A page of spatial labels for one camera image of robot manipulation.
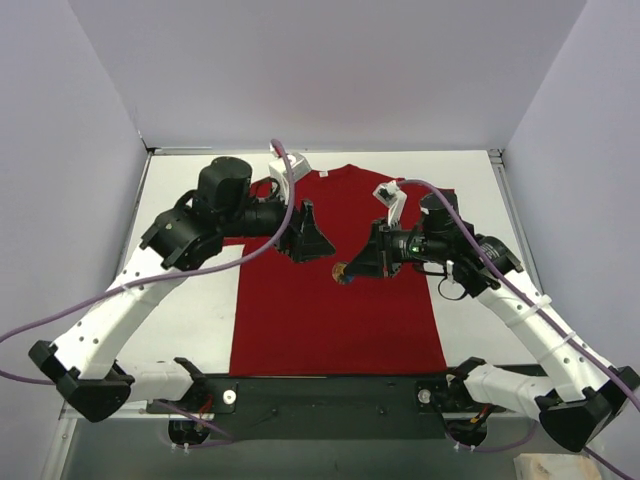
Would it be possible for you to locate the red t-shirt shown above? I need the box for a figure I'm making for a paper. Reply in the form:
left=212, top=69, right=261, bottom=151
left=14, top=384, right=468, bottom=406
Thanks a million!
left=229, top=165, right=446, bottom=376

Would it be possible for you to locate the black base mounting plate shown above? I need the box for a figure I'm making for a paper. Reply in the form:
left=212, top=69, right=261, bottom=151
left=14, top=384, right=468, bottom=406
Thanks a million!
left=167, top=373, right=494, bottom=448

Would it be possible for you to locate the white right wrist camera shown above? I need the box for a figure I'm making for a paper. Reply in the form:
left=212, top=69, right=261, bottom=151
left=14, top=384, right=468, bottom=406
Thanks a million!
left=373, top=180, right=407, bottom=227

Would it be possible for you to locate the beige foam block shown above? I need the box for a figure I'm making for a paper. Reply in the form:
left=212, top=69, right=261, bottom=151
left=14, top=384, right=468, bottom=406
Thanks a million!
left=514, top=453, right=602, bottom=480

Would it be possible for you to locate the round colourful brooch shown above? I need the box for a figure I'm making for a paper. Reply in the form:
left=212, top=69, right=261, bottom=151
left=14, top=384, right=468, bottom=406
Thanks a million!
left=331, top=262, right=353, bottom=285

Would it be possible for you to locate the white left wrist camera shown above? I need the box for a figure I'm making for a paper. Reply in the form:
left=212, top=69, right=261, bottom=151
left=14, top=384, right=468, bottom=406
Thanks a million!
left=269, top=145, right=311, bottom=204

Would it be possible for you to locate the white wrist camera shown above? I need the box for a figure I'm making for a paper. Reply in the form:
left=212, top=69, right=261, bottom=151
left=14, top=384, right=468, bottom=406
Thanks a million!
left=269, top=145, right=311, bottom=204
left=373, top=180, right=407, bottom=227

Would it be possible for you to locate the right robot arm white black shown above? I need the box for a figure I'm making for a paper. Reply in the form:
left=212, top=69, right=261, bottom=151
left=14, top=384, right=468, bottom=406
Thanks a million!
left=340, top=184, right=639, bottom=452

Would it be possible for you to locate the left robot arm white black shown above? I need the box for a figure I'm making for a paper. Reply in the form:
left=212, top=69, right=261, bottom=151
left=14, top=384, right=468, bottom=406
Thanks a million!
left=29, top=156, right=336, bottom=422

